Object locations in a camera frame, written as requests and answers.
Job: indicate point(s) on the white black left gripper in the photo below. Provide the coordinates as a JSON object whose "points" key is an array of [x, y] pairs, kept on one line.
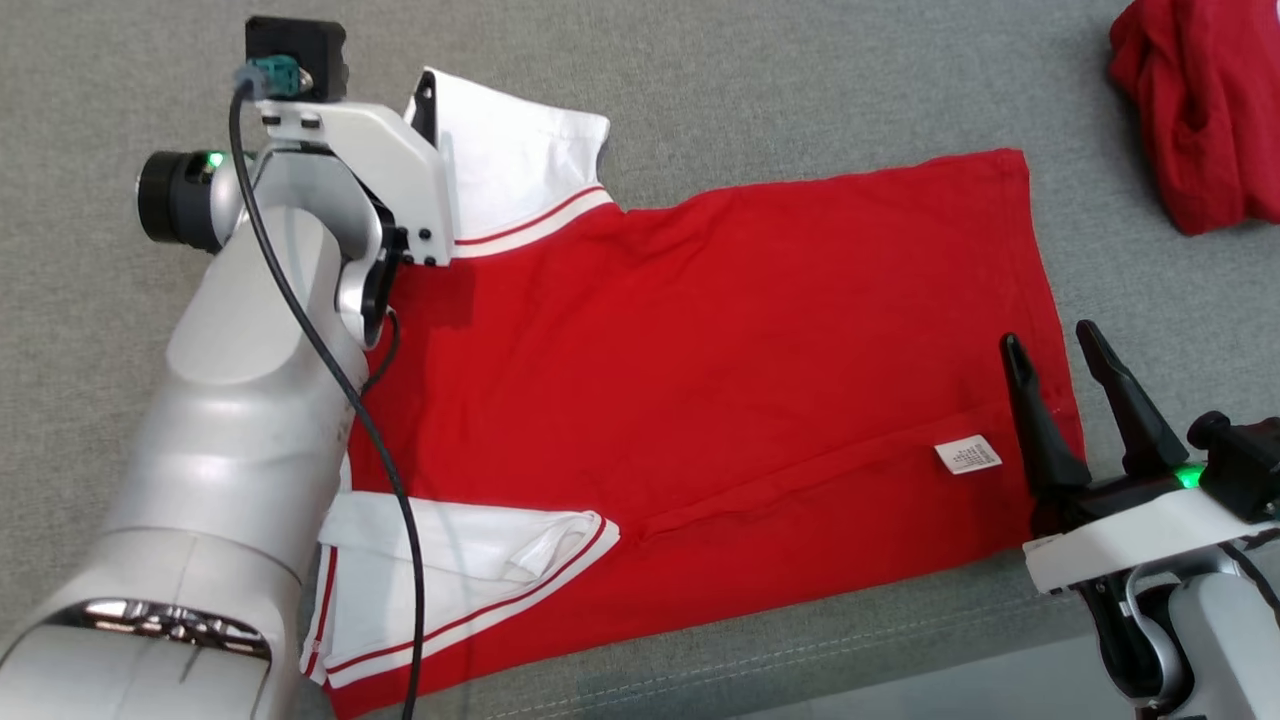
{"points": [[400, 170]]}

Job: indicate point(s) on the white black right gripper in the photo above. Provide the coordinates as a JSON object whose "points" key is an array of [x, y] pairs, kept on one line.
{"points": [[1130, 530]]}

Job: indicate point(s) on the red shorts with white waistband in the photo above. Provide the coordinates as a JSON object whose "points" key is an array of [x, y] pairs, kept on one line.
{"points": [[1200, 110]]}

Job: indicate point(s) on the red jersey with white sleeves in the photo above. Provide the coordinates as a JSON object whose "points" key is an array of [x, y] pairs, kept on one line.
{"points": [[750, 350]]}

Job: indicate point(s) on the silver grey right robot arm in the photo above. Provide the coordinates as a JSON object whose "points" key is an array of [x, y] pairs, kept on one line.
{"points": [[1220, 640]]}

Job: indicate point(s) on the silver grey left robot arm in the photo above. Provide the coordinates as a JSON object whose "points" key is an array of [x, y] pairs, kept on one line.
{"points": [[220, 450]]}

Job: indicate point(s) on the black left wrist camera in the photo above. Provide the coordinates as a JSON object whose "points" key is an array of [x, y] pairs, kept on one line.
{"points": [[295, 45]]}

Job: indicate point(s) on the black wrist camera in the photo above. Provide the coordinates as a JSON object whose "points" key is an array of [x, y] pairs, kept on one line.
{"points": [[1245, 465], [295, 45]]}

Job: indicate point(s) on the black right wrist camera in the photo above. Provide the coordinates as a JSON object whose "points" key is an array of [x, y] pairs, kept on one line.
{"points": [[1245, 465]]}

